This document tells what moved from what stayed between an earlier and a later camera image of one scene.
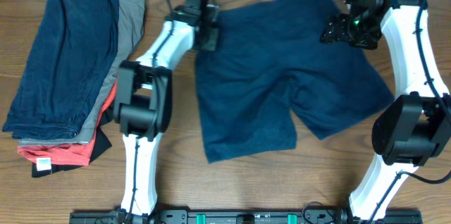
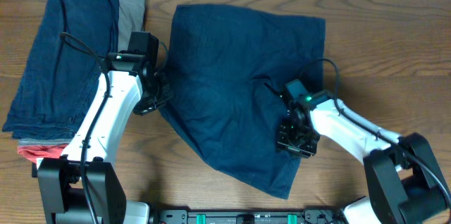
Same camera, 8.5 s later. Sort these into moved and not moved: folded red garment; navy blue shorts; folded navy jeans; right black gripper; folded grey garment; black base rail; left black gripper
Moved: right black gripper; left black gripper; navy blue shorts
Not moved: folded grey garment; folded navy jeans; black base rail; folded red garment
